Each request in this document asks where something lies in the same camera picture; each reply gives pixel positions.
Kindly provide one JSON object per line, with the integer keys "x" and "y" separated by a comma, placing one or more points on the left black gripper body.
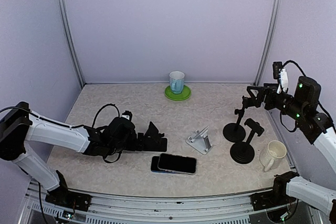
{"x": 121, "y": 146}

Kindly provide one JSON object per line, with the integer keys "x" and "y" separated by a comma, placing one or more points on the centre top black phone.
{"x": 177, "y": 163}

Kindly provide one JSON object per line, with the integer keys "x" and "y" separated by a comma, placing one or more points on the front aluminium rail frame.
{"x": 107, "y": 208}

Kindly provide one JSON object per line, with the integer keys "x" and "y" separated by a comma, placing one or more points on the front black pole stand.
{"x": 243, "y": 152}

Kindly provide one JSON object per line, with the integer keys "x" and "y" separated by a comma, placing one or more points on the green saucer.
{"x": 184, "y": 95}

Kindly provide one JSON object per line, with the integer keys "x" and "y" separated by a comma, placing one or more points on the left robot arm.
{"x": 21, "y": 125}

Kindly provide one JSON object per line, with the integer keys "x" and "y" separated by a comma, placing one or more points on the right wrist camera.
{"x": 276, "y": 67}

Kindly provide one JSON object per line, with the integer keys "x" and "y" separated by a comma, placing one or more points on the black pole stand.
{"x": 243, "y": 152}
{"x": 234, "y": 132}

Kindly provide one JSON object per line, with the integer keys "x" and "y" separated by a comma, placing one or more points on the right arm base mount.
{"x": 270, "y": 195}

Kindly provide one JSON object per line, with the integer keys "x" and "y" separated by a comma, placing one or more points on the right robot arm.
{"x": 318, "y": 129}

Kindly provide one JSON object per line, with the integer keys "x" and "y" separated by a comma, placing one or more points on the cream ceramic mug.
{"x": 271, "y": 156}

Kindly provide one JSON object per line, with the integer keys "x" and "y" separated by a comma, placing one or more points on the aluminium corner post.
{"x": 70, "y": 43}
{"x": 268, "y": 41}

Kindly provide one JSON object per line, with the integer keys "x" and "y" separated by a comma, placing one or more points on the right aluminium corner post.
{"x": 268, "y": 41}

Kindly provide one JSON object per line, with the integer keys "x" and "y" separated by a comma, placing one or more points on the rear black pole stand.
{"x": 234, "y": 132}

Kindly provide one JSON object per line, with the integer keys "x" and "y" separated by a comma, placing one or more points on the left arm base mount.
{"x": 62, "y": 196}

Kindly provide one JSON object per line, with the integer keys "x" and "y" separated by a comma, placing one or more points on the light blue mug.
{"x": 176, "y": 81}

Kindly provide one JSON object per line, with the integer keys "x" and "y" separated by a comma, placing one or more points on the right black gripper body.
{"x": 271, "y": 91}

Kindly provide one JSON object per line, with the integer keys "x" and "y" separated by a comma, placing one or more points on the centre bottom blue phone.
{"x": 154, "y": 166}

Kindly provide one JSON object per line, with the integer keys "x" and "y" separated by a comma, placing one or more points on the black folding phone stand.
{"x": 153, "y": 132}

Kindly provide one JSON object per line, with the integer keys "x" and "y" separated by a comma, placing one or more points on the white folding phone stand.
{"x": 199, "y": 141}

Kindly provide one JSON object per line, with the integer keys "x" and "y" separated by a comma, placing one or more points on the left aluminium corner post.
{"x": 70, "y": 43}

